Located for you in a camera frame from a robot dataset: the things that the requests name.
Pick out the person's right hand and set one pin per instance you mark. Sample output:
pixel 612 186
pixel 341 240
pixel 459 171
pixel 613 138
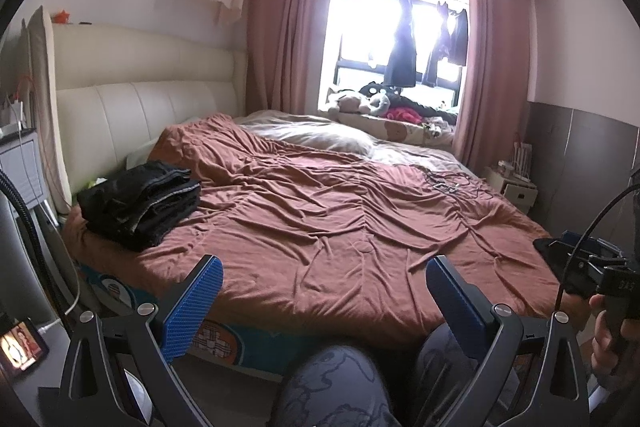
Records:
pixel 602 352

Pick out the person's right leg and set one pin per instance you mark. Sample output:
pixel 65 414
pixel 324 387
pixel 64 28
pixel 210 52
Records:
pixel 450 372

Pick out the grey cabinet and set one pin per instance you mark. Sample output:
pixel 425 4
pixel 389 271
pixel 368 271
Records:
pixel 20 167

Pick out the black clothing on sill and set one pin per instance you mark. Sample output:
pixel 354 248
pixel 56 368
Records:
pixel 430 109

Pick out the short dark hanging garments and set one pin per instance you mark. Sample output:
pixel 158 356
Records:
pixel 450 37

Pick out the dark desk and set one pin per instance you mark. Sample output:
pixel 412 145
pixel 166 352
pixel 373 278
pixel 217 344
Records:
pixel 50 387

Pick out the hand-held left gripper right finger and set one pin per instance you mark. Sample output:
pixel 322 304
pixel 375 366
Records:
pixel 457 307

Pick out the long dark hanging garment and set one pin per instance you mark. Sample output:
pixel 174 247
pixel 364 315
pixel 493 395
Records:
pixel 400 52

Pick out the beige bed sheet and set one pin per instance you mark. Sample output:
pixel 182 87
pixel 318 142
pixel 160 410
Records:
pixel 420 157

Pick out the red cloth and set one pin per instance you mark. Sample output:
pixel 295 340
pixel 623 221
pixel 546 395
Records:
pixel 402 115

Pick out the dark cloth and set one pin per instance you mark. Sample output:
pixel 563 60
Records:
pixel 545 247

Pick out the reed diffuser sticks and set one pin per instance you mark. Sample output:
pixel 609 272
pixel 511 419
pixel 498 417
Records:
pixel 520 159

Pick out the black white plush toy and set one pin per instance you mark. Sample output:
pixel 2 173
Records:
pixel 376 103

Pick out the person's left leg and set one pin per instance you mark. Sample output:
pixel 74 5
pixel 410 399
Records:
pixel 335 392

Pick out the beige leaning panel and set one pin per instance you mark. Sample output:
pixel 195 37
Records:
pixel 47 107

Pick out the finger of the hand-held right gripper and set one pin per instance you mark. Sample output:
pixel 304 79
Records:
pixel 585 274
pixel 590 243

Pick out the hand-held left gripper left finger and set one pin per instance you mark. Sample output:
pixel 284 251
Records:
pixel 192 307

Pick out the person's leg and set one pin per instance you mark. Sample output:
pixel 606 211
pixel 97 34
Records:
pixel 335 392
pixel 450 372

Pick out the cartoon printed bed sheet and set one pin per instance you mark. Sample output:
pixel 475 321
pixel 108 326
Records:
pixel 225 342

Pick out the cream padded headboard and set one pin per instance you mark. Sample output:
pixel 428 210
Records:
pixel 150 107

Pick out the white nightstand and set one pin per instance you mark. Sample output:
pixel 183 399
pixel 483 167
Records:
pixel 512 189

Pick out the phone with lit screen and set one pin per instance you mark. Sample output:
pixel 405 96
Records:
pixel 22 347

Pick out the black pants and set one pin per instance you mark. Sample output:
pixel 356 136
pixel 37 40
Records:
pixel 135 187

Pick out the beige plush toy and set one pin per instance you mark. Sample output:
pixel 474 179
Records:
pixel 345 102

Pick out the small orange item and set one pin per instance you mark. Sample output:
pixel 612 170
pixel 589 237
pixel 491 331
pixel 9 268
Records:
pixel 61 16

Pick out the brown blanket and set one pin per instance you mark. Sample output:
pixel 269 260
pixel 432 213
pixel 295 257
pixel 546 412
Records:
pixel 325 232

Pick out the grey white pillow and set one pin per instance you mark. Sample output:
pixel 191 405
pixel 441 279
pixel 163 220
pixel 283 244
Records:
pixel 310 134

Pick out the pink curtain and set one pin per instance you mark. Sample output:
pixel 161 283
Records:
pixel 495 67
pixel 285 22

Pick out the bright window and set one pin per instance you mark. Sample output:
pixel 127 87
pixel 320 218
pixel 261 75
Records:
pixel 370 27

